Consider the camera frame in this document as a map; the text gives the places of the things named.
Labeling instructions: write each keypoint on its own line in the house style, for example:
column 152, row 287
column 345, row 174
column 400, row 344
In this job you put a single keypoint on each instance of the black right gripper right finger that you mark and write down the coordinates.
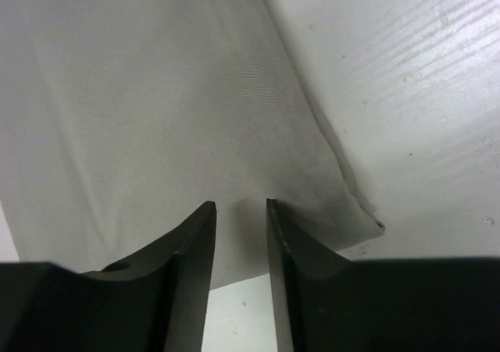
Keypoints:
column 300, row 270

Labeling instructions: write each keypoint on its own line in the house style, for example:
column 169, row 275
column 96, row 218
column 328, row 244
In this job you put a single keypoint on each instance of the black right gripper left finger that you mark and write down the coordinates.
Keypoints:
column 156, row 298

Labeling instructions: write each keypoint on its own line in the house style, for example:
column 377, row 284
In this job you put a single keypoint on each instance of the grey cloth napkin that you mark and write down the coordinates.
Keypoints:
column 120, row 117

